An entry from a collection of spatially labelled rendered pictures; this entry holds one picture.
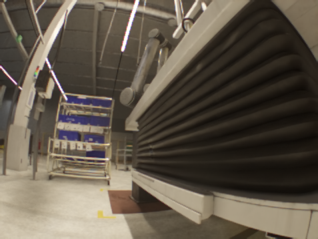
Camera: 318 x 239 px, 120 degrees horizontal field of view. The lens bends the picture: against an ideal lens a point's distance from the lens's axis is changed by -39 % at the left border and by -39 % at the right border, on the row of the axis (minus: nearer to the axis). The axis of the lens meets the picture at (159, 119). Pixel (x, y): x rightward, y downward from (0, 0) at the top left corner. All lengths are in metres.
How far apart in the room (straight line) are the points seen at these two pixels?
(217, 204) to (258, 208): 0.09
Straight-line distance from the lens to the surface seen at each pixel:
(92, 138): 2.78
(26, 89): 3.80
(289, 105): 0.24
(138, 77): 1.71
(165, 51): 2.03
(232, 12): 0.36
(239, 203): 0.26
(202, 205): 0.29
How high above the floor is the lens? 0.49
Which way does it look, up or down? 15 degrees up
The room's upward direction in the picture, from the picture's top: straight up
